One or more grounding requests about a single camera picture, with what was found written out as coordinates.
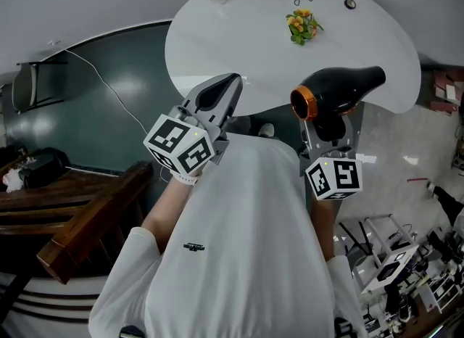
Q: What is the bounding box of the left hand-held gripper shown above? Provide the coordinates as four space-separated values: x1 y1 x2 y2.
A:
143 72 244 178

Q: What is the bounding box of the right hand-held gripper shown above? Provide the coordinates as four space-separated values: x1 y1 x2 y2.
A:
298 110 364 202

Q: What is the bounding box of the black orange-ringed hair dryer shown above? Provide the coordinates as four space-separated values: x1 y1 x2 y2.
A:
289 65 387 142

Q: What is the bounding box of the person's right forearm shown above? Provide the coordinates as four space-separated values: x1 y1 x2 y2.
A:
309 194 344 262

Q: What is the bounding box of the person's left forearm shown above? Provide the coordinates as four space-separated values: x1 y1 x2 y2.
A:
140 178 199 256

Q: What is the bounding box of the white table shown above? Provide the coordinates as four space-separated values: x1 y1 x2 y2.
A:
165 0 423 117

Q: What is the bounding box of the white wristband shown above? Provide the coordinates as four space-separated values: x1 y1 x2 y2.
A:
168 170 200 186

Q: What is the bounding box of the yellow flower pot plant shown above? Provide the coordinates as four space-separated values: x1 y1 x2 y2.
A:
285 8 325 46

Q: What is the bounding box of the person's white long-sleeved shirt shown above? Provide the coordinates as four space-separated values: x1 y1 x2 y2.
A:
88 131 370 338

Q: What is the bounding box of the white metal rack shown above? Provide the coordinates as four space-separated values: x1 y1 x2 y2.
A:
339 214 422 296

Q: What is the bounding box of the dark wooden bench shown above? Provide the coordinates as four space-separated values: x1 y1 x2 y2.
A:
0 160 155 285

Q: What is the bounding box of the black bag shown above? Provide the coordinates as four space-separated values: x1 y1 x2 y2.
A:
17 146 73 189

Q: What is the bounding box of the dark-framed chair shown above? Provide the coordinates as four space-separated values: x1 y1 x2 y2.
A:
12 59 69 113

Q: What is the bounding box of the crumpled white tissue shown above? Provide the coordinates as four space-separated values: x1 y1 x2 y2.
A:
1 167 25 194

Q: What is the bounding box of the white cable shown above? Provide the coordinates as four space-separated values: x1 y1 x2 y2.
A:
64 48 172 182

